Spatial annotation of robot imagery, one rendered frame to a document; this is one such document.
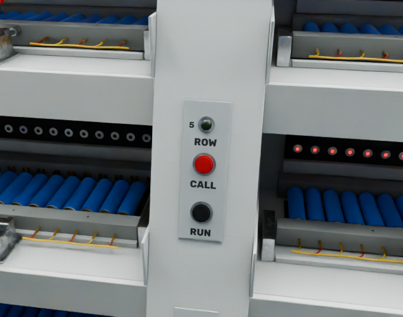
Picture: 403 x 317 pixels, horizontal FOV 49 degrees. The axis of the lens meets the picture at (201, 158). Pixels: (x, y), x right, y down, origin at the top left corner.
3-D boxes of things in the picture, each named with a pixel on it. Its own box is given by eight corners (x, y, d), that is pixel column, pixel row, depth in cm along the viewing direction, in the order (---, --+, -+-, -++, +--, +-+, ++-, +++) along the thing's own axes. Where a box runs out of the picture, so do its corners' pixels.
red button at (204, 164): (212, 175, 38) (213, 156, 38) (193, 173, 38) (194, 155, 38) (213, 172, 39) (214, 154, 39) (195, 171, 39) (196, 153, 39)
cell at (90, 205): (114, 191, 55) (95, 222, 49) (99, 190, 55) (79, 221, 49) (112, 178, 54) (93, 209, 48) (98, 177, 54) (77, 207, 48)
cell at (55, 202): (82, 189, 55) (60, 219, 50) (67, 187, 55) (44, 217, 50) (80, 176, 54) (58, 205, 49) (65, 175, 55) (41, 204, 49)
